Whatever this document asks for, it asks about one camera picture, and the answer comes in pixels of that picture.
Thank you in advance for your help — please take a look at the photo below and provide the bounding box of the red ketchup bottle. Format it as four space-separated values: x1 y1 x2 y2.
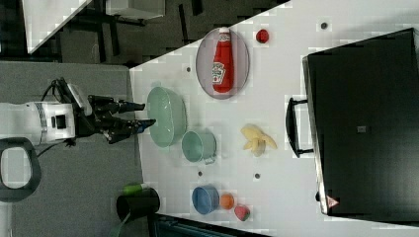
211 28 234 93

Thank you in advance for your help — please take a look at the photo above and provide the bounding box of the orange fruit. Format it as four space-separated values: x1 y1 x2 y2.
219 193 234 210

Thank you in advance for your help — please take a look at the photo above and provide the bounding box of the green colander bowl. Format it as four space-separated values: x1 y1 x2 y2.
147 87 187 148

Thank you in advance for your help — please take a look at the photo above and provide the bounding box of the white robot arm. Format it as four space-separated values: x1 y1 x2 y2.
1 95 155 202

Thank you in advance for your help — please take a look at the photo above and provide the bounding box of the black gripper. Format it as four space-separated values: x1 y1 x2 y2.
75 95 156 144

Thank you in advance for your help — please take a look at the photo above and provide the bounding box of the light green mug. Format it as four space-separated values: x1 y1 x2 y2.
181 129 216 165

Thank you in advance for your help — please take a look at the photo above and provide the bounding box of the small red tomato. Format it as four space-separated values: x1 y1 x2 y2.
256 29 270 43

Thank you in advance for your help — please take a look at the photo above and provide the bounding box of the green bottle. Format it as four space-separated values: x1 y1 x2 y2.
123 184 149 196

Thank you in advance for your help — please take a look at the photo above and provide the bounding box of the red strawberry toy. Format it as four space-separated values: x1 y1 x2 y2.
234 204 250 221

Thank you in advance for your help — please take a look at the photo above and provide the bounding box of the blue bowl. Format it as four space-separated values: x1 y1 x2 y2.
192 185 219 215

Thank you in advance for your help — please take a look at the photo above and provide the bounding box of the grey round plate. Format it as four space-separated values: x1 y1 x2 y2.
196 27 249 100

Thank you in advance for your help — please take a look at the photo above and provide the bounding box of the yellow plush banana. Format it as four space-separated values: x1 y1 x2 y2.
240 124 278 157

